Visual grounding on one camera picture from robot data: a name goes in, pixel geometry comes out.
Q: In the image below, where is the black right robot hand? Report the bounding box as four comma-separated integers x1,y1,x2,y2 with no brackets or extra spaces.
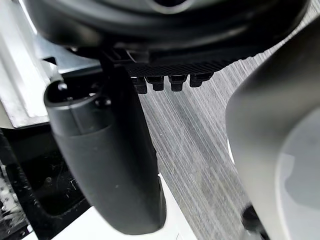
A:
24,0,311,236

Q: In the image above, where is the white panelled cabinet front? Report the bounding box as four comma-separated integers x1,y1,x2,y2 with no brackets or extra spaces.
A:
0,0,60,129

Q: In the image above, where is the dark robot right foot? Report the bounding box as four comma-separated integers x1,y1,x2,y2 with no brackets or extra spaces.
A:
239,204,272,240

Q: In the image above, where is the silver robot right leg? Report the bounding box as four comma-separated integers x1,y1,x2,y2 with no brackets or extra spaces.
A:
224,21,320,240

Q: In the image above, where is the white flat panel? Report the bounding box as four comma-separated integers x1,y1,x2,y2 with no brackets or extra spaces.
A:
29,173,198,240

